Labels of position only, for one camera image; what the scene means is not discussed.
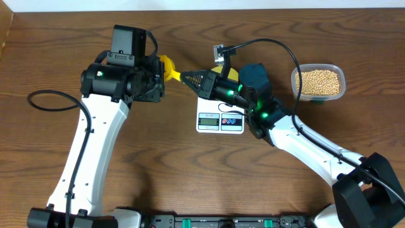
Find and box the yellow measuring scoop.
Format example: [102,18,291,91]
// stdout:
[158,55,181,82]

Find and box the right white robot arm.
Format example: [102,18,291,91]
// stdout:
[180,64,404,227]

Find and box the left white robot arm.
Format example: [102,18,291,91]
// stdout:
[27,55,173,227]

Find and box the yellow plastic bowl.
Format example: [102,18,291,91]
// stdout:
[209,65,240,82]

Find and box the white digital kitchen scale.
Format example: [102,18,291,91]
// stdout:
[196,98,245,134]

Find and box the clear container of soybeans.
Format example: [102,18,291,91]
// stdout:
[299,64,346,101]

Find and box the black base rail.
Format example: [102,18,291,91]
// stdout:
[140,215,316,228]

